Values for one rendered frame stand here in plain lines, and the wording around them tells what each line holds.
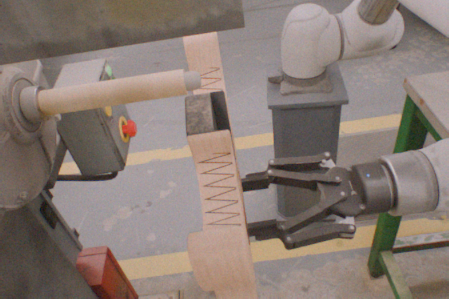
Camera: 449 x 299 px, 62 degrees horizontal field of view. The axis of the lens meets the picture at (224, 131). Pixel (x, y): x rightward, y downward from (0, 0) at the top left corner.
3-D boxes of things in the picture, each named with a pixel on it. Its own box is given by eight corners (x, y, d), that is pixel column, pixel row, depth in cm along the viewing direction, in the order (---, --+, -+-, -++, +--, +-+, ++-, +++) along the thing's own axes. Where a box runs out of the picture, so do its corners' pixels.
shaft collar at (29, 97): (22, 123, 45) (15, 85, 45) (41, 123, 50) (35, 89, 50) (38, 121, 45) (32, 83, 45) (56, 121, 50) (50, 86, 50)
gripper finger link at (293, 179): (341, 183, 54) (342, 175, 55) (264, 171, 57) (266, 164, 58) (338, 197, 57) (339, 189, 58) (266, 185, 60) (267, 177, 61)
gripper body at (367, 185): (387, 223, 56) (325, 233, 56) (367, 175, 61) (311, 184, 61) (399, 199, 50) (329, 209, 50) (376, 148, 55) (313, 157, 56)
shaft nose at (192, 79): (186, 90, 46) (182, 71, 46) (188, 91, 48) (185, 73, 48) (202, 88, 46) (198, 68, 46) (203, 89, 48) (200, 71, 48)
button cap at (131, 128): (120, 142, 86) (115, 129, 83) (123, 131, 89) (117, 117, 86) (137, 139, 86) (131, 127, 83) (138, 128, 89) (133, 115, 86)
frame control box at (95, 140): (25, 221, 84) (-44, 137, 67) (51, 155, 100) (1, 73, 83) (133, 205, 83) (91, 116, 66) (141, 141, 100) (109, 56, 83)
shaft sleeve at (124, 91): (40, 115, 46) (36, 89, 46) (53, 115, 49) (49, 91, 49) (186, 93, 45) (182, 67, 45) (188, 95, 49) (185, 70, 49)
